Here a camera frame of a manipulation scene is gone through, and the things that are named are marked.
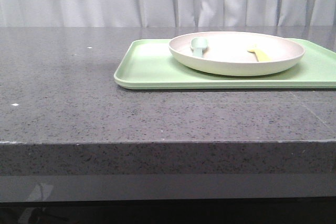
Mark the white round plate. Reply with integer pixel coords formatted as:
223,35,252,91
169,31,305,77

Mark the yellow fork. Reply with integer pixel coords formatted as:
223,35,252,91
247,45,271,62

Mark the light green tray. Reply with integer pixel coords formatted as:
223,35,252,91
114,39,335,90

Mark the teal green spoon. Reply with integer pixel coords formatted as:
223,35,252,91
190,37,208,58

